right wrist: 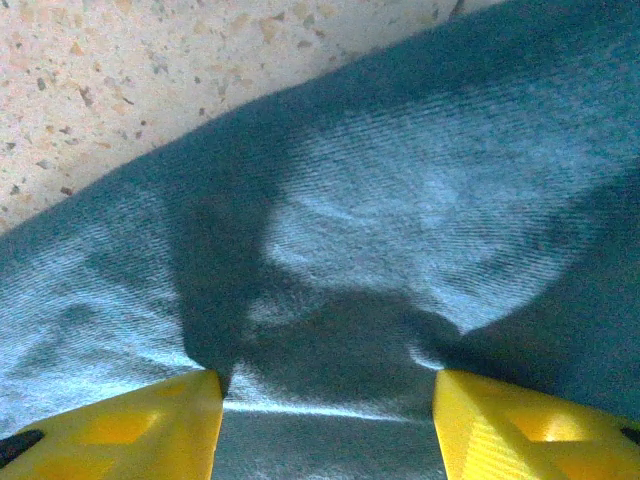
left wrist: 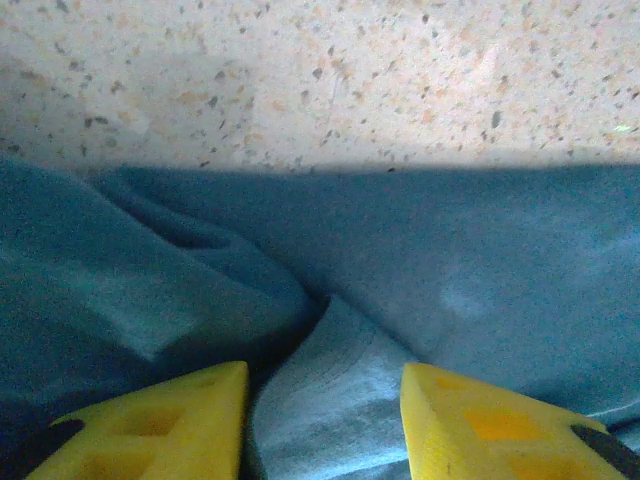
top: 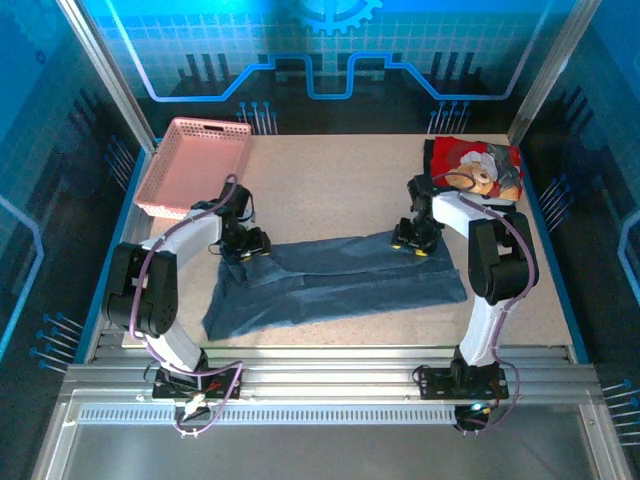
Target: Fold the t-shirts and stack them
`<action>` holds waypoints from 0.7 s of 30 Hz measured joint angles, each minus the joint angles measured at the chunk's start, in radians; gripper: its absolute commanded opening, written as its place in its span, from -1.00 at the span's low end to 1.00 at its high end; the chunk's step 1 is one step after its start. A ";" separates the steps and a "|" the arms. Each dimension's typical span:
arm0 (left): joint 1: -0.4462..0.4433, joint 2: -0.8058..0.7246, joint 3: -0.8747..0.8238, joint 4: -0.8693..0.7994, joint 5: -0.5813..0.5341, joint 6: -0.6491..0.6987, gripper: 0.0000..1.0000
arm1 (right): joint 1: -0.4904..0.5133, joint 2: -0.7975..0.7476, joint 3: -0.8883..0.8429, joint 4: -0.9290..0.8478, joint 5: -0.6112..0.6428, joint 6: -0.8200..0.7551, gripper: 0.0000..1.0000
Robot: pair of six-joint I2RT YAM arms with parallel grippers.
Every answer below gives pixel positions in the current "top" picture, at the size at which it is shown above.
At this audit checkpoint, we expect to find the aluminium frame post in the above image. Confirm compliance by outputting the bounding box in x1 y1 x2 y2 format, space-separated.
55 0 162 151
507 0 604 149

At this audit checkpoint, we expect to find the grey metal tray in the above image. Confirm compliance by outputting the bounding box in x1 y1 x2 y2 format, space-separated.
29 389 631 480

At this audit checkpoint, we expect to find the white cable connector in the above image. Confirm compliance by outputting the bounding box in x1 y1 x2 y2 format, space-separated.
182 392 211 416

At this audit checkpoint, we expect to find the pink plastic basket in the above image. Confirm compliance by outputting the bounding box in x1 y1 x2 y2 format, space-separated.
133 116 254 221

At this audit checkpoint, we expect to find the red teddy bear t-shirt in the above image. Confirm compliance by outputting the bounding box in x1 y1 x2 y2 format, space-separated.
430 135 524 202

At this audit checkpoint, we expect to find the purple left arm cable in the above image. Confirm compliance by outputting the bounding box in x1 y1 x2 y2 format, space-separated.
127 172 245 439

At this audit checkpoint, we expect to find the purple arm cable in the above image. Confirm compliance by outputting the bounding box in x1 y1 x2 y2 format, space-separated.
127 172 245 439
432 172 542 434

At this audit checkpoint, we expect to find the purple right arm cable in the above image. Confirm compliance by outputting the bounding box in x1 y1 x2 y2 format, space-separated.
432 172 542 434

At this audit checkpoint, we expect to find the blue denim t-shirt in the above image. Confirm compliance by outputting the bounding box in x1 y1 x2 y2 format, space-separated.
201 230 469 342

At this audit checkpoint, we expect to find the aluminium frame rail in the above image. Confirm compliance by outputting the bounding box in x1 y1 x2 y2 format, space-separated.
64 347 601 404

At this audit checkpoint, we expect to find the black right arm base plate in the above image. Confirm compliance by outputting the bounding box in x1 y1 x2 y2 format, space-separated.
413 364 510 401

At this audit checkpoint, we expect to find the slotted grey cable duct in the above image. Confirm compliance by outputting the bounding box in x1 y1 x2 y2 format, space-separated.
78 404 459 427

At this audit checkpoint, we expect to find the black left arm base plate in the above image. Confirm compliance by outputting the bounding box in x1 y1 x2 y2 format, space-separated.
152 367 244 401

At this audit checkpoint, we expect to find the aluminium side rail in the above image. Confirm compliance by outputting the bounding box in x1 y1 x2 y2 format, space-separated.
84 138 176 361

